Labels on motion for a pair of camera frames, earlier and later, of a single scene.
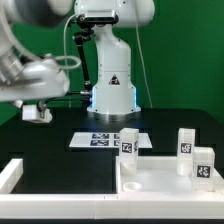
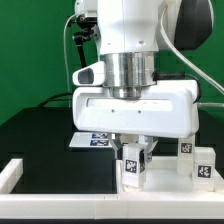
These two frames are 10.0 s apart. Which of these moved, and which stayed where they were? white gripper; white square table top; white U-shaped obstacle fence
Moved: white gripper
Stayed: white U-shaped obstacle fence; white square table top
